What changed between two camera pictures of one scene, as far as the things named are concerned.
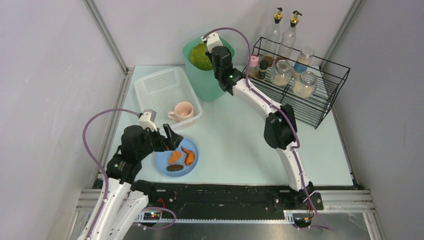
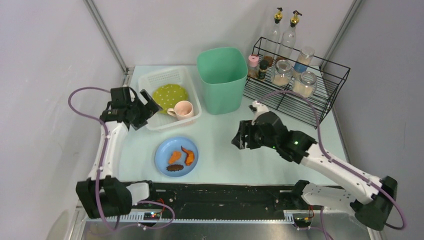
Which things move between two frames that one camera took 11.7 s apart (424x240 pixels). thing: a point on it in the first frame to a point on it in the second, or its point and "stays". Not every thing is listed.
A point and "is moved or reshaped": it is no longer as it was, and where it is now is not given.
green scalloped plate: x=199 y=58 to x=167 y=95
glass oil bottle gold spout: x=272 y=43 stays
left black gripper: x=164 y=140 to x=139 y=110
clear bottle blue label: x=303 y=60 stays
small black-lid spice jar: x=263 y=65 stays
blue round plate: x=162 y=159 stays
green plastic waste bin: x=203 y=85 is moved or reshaped
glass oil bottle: x=287 y=42 stays
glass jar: x=306 y=86 stays
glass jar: x=281 y=75 stays
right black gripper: x=214 y=54 to x=249 y=135
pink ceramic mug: x=183 y=111 stays
